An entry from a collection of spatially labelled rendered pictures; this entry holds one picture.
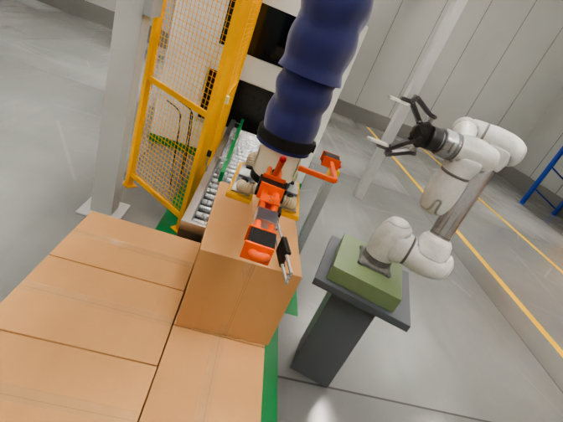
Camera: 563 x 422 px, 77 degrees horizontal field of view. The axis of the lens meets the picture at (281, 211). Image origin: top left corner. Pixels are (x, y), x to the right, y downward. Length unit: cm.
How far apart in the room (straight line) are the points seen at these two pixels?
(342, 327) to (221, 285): 87
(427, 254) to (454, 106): 1047
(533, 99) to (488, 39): 241
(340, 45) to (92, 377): 134
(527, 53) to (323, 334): 1149
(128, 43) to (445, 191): 202
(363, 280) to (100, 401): 115
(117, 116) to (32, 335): 160
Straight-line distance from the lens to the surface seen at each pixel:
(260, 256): 85
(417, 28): 1130
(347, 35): 126
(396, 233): 178
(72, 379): 143
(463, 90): 1212
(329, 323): 206
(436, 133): 122
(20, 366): 147
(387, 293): 179
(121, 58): 260
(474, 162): 128
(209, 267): 136
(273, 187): 116
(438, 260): 183
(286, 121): 128
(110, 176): 288
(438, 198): 130
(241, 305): 147
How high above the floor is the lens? 173
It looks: 27 degrees down
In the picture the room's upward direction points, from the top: 23 degrees clockwise
